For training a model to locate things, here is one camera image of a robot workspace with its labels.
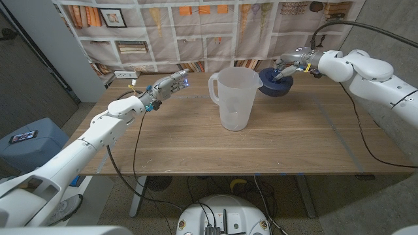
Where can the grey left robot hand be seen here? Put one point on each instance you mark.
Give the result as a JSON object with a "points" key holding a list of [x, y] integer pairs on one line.
{"points": [[166, 88]]}

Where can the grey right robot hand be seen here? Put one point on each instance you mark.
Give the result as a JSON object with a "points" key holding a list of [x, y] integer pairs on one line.
{"points": [[300, 58]]}

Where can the dark blue pitcher lid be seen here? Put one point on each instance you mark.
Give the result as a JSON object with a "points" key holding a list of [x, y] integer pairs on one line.
{"points": [[277, 89]]}

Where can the translucent plastic pitcher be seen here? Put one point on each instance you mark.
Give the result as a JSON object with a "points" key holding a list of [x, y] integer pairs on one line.
{"points": [[235, 104]]}

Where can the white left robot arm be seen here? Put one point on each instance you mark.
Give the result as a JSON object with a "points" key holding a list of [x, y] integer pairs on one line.
{"points": [[81, 153]]}

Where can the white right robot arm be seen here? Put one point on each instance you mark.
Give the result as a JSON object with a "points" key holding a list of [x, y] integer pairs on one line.
{"points": [[365, 72]]}

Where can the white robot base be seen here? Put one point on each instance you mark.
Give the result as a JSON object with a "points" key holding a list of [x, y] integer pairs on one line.
{"points": [[228, 209]]}

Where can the white power strip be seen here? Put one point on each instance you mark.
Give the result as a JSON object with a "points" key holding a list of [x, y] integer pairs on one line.
{"points": [[126, 74]]}

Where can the black round fan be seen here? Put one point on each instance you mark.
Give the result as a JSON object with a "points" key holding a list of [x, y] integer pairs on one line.
{"points": [[159, 182]]}

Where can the white pillar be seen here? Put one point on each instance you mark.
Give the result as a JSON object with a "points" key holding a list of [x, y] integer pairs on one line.
{"points": [[65, 49]]}

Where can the white table leg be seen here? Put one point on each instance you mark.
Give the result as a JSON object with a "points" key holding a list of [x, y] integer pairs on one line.
{"points": [[138, 196]]}

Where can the yellow curved object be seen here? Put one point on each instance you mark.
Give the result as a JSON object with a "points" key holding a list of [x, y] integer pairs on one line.
{"points": [[237, 182]]}

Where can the white box with blue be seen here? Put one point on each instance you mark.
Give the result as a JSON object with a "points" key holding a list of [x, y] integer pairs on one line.
{"points": [[94, 196]]}

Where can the grey table leg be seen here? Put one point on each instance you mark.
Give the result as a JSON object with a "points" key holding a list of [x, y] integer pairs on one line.
{"points": [[306, 196]]}

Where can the black smartphone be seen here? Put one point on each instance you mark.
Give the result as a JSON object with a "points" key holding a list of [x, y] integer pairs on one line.
{"points": [[23, 137]]}

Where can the grey white sneaker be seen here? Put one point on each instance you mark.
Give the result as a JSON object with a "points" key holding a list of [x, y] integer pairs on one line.
{"points": [[70, 205]]}

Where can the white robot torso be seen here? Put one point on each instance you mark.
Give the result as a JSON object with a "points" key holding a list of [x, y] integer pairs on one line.
{"points": [[65, 231]]}

